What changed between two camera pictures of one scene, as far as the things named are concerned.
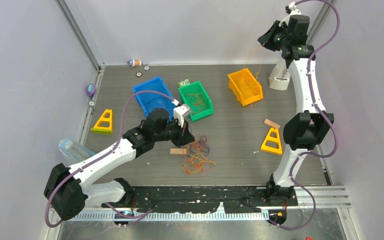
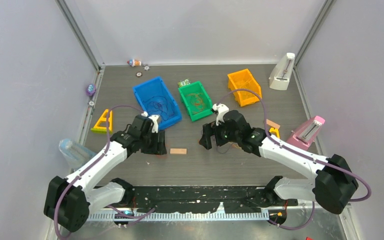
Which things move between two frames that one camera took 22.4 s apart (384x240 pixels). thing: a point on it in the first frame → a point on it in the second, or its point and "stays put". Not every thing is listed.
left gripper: x=184 y=137 → x=158 y=147
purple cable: x=201 y=145 → x=161 y=105
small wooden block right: x=272 y=124 stays put
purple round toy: x=91 y=89 stays put
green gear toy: x=184 y=82 stays put
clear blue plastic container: x=75 y=151 stays put
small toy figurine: x=134 y=62 stays put
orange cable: x=198 y=160 → x=196 y=99
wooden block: x=178 y=151 stays put
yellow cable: x=250 y=81 → x=245 y=82
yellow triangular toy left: x=96 y=129 stays put
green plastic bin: x=194 y=95 stays put
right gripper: x=265 y=39 → x=209 y=129
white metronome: x=279 y=76 stays put
